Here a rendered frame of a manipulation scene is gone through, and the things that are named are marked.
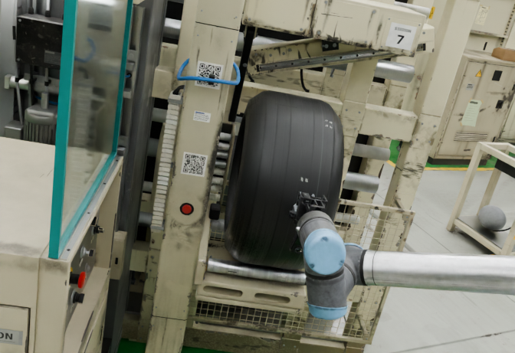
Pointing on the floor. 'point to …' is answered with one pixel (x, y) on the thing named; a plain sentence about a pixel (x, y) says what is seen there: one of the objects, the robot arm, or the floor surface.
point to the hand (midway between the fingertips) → (301, 207)
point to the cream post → (206, 24)
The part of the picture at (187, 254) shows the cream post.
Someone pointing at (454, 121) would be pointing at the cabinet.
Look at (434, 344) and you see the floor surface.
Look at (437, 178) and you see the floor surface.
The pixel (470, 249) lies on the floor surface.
